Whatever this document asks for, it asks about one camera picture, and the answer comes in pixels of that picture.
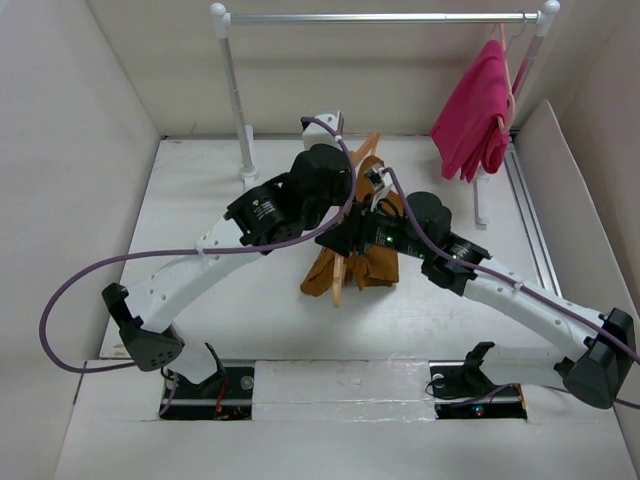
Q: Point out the pink garment on hanger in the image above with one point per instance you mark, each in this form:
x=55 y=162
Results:
x=470 y=132

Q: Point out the silver and white clothes rack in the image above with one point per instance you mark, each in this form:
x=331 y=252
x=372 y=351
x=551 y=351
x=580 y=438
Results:
x=224 y=20

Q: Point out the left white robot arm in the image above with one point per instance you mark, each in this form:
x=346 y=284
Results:
x=282 y=212

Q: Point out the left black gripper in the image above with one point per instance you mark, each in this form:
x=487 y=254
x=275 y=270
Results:
x=346 y=188

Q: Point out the aluminium rail on right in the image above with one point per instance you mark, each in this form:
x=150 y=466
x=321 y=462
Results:
x=545 y=272

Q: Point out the pink clothes hanger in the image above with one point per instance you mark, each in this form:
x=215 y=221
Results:
x=510 y=75

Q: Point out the brown trousers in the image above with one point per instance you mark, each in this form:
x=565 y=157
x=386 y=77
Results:
x=377 y=267

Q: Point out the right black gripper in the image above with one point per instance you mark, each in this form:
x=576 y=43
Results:
x=340 y=238

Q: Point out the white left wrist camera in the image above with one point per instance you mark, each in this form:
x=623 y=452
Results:
x=322 y=129

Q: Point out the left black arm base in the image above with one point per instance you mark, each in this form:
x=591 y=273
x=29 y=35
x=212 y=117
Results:
x=231 y=400

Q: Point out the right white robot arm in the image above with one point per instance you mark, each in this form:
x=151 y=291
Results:
x=590 y=354

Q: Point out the wooden clothes hanger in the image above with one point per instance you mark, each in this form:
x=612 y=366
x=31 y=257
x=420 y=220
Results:
x=369 y=147

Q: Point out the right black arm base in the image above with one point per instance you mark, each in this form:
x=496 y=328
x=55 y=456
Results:
x=461 y=391

